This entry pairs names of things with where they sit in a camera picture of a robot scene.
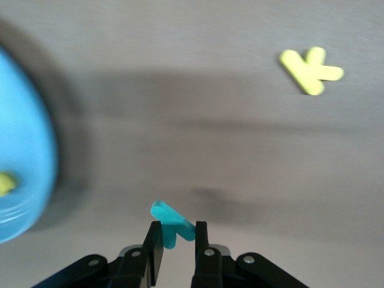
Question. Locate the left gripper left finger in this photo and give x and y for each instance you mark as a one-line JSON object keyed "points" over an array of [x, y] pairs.
{"points": [[129, 270]]}

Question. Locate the blue plate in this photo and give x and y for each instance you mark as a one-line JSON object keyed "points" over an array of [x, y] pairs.
{"points": [[24, 135]]}

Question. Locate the yellow letter s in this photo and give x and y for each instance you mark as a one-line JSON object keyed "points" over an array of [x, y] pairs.
{"points": [[6, 183]]}

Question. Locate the teal letter y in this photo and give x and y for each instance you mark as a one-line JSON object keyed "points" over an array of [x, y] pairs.
{"points": [[171, 216]]}

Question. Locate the yellow letter k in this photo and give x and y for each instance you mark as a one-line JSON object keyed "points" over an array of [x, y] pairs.
{"points": [[303, 72]]}

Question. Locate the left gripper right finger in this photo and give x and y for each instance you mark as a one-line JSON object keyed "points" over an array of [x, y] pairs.
{"points": [[210, 270]]}

